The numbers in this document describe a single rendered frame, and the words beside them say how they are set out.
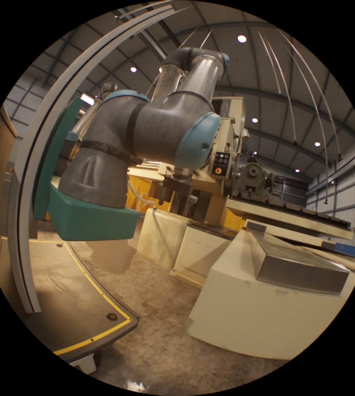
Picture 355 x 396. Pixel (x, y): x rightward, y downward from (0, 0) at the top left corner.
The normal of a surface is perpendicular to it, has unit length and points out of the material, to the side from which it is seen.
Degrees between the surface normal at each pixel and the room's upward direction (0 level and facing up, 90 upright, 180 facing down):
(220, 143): 90
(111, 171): 73
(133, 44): 169
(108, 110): 90
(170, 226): 90
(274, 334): 90
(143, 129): 115
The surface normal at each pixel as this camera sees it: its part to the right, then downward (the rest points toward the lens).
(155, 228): -0.47, -0.18
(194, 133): -0.11, 0.29
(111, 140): 0.55, 0.13
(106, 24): -0.11, 0.98
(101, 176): 0.68, -0.15
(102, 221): 0.85, 0.23
